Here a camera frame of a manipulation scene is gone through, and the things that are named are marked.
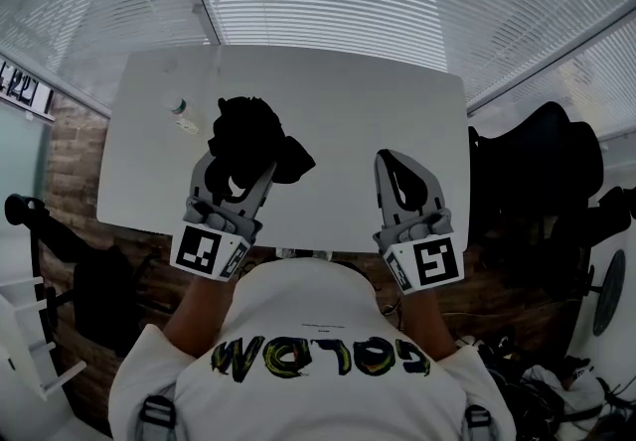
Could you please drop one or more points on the white slatted rack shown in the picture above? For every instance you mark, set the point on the white slatted rack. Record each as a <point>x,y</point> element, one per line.
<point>30,335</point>

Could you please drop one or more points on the black mesh office chair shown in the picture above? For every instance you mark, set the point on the black mesh office chair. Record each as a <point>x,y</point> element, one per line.
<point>536,166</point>

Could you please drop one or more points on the clear bottle green cap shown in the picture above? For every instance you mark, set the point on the clear bottle green cap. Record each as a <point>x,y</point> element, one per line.
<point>180,113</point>

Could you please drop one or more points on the black swivel chair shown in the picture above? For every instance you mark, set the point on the black swivel chair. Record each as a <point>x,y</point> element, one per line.
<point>94,290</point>

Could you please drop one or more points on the round black stand base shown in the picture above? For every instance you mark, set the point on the round black stand base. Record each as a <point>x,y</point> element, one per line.
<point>608,292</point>

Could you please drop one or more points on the person's left forearm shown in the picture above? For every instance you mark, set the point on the person's left forearm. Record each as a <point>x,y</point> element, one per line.
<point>199,315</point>

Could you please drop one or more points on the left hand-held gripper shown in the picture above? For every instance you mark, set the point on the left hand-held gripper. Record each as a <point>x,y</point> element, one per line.
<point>204,250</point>

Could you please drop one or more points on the white cloth bag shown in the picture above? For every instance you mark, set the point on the white cloth bag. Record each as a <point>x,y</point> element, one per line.
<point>556,379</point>

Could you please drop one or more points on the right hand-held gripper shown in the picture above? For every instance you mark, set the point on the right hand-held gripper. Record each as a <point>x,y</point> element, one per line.
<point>432,262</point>

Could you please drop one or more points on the white table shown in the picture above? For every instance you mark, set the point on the white table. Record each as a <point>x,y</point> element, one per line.
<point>348,106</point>

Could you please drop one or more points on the black and white wall sign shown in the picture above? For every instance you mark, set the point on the black and white wall sign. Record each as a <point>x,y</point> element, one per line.
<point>22,91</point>

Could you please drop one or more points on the black cloth garment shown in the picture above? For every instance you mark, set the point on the black cloth garment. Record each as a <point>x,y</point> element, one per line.
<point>248,131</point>

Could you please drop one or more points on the white printed shirt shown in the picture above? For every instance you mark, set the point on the white printed shirt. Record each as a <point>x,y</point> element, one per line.
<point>308,300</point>

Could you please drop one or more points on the person's right forearm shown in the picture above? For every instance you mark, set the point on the person's right forearm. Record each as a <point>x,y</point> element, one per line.
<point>427,325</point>

